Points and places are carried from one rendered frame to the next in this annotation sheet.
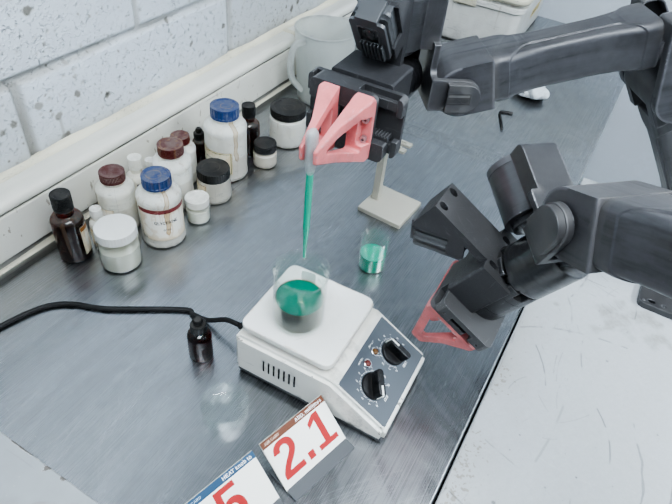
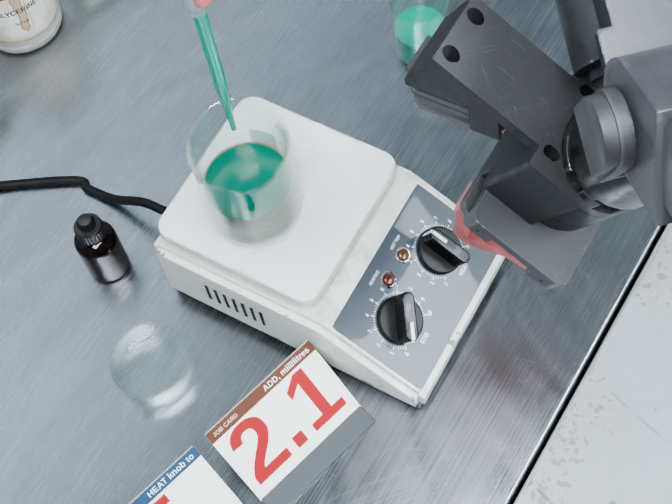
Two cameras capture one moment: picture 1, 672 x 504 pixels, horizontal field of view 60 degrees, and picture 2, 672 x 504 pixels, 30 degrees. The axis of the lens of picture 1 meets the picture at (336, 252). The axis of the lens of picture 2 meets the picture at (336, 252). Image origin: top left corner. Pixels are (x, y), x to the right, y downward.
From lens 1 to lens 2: 0.23 m
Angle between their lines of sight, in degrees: 22
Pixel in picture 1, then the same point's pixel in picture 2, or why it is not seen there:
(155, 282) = (17, 128)
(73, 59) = not seen: outside the picture
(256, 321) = (181, 223)
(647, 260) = not seen: outside the picture
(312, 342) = (281, 257)
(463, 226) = (492, 87)
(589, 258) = (657, 203)
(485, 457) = (608, 425)
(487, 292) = (546, 200)
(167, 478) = (71, 487)
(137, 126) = not seen: outside the picture
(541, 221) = (587, 123)
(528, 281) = (608, 189)
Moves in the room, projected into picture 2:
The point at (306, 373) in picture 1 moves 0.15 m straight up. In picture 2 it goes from (276, 310) to (241, 194)
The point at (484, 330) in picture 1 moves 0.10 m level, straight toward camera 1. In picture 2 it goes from (556, 253) to (474, 413)
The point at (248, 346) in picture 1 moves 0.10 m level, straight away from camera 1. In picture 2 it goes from (175, 264) to (169, 136)
